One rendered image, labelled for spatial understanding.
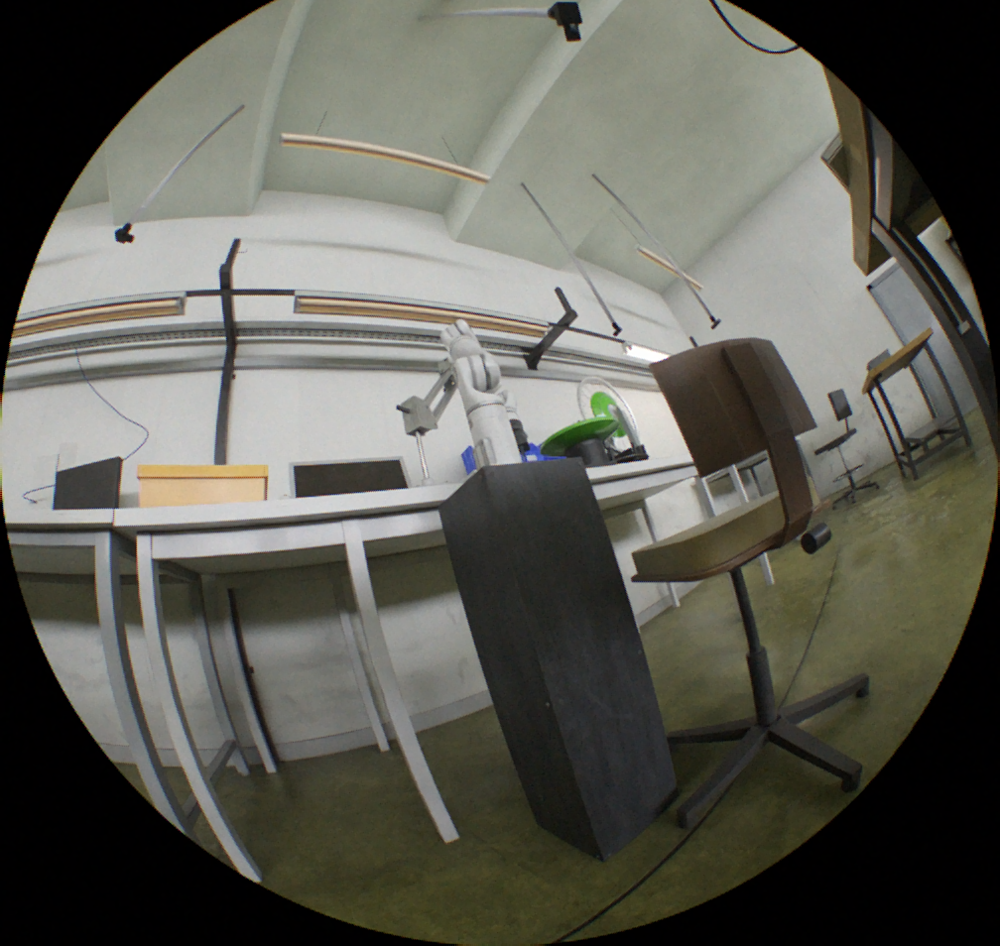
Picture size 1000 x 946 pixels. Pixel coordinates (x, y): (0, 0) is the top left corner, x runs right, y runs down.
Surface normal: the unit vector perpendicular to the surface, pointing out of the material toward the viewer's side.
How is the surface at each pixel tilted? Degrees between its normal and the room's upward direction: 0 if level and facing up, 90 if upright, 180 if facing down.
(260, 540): 90
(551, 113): 180
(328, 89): 180
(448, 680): 90
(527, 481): 90
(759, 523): 90
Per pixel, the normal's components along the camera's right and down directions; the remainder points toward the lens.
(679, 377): -0.29, -0.26
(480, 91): 0.27, 0.90
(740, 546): 0.00, -0.36
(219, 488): 0.59, -0.37
